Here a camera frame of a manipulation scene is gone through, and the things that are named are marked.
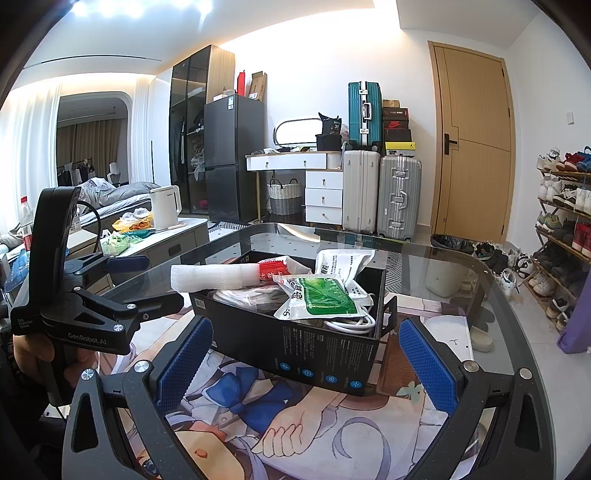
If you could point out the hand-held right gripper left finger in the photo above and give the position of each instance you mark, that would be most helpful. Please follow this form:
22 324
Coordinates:
184 362

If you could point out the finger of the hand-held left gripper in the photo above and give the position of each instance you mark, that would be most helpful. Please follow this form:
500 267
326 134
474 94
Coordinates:
127 264
159 304

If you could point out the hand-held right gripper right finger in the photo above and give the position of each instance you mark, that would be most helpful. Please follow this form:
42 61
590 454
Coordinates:
429 364

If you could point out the white foam roll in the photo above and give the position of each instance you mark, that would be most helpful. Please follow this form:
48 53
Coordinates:
212 278

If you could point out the black cardboard box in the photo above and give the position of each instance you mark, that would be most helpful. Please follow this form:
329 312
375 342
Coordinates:
323 355

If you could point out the red white packet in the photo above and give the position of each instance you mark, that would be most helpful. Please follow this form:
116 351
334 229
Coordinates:
272 270

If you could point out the green medicine packet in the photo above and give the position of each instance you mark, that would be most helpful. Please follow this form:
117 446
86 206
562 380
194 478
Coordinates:
323 293

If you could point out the white medicine packet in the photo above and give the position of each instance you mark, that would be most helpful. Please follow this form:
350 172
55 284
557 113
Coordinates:
341 263

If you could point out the person's left forearm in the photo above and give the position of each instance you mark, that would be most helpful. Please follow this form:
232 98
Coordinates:
23 424

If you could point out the person's left hand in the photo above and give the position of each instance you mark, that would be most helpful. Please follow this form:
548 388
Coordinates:
30 353

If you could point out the green plastic bag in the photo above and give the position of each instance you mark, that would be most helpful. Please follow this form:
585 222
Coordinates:
120 242

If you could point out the blue plastic bag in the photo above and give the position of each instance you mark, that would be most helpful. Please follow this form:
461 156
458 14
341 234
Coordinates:
27 270

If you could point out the red label water bottle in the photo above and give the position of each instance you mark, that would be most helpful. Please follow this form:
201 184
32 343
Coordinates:
25 226

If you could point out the yellow snack bag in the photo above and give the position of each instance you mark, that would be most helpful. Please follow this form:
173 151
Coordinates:
134 221

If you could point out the white low table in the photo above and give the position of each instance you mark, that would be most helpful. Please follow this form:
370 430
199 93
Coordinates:
175 237

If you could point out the beige slipper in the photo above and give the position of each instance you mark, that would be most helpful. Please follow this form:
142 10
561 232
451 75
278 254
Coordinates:
482 339

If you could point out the white electric kettle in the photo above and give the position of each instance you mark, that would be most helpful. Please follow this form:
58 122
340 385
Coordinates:
165 207

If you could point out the bed with grey bedding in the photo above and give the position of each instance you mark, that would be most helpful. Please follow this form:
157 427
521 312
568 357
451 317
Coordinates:
115 191

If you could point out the white plastic container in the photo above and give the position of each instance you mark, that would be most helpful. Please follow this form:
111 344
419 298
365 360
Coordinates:
445 279

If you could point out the printed desk mat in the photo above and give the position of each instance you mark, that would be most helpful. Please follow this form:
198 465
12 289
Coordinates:
286 415

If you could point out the black trash bin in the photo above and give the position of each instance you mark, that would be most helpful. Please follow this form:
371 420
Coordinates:
452 243

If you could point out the pile of sneakers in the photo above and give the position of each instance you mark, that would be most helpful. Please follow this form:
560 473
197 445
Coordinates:
503 263

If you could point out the purple bag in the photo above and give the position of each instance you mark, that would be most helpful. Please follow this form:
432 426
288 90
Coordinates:
577 332

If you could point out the black refrigerator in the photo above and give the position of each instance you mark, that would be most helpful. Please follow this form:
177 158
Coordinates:
235 157

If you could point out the tall dark glass cabinet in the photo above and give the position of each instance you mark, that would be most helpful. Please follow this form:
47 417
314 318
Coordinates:
189 120

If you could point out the woven basket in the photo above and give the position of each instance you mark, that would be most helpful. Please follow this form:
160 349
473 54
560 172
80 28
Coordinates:
285 198

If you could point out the silver suitcase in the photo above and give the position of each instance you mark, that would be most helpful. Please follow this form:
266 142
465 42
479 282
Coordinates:
399 196

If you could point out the white suitcase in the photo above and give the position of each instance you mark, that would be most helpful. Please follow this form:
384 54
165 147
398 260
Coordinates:
361 189

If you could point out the wooden shoe rack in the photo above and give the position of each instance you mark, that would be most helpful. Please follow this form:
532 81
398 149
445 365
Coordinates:
565 230

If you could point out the white dresser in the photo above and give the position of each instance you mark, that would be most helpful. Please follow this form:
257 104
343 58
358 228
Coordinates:
323 194

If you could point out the oval mirror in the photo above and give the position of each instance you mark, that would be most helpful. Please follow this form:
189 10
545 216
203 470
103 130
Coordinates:
298 131

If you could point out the open cardboard box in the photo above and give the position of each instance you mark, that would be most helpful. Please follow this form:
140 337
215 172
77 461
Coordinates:
258 86

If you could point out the wooden door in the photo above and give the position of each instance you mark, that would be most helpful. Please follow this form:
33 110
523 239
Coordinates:
475 138

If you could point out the plain black shoe box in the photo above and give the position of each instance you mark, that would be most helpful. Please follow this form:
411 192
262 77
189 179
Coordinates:
397 135

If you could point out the black paper bag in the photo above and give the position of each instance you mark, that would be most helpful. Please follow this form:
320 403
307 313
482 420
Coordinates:
330 131

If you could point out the black shoe box red logo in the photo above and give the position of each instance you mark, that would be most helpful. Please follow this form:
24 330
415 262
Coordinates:
396 124

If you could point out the black shoe box white print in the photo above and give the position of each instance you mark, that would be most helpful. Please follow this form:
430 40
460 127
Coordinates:
395 113

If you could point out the teal suitcase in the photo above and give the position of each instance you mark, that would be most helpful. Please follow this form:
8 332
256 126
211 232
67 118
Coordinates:
364 115

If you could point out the brown cardboard box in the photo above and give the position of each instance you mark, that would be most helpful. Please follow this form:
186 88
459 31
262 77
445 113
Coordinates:
391 104

